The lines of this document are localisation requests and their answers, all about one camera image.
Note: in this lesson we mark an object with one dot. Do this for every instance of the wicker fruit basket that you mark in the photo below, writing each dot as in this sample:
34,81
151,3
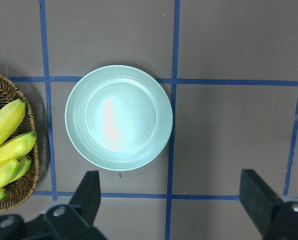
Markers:
19,191

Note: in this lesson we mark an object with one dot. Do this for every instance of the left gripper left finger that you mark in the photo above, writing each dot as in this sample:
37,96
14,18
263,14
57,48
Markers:
74,220

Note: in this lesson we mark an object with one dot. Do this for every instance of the pale green plate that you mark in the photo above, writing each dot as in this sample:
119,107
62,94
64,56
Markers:
118,118

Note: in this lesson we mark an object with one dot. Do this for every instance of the yellow banana bunch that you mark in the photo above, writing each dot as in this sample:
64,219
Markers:
14,162

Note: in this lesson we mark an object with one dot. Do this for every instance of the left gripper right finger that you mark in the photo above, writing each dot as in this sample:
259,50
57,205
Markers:
275,217

